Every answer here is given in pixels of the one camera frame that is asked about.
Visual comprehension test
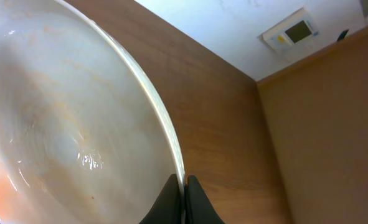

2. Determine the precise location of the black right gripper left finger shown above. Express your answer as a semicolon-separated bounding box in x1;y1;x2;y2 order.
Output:
139;174;181;224

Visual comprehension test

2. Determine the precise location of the white wall control panel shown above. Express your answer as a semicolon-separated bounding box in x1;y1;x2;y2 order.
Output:
259;7;319;54

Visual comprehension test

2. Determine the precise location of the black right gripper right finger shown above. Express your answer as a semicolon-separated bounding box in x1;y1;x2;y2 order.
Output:
185;175;225;224

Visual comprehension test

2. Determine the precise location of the white plate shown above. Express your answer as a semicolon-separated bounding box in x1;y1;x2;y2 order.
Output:
0;0;184;223

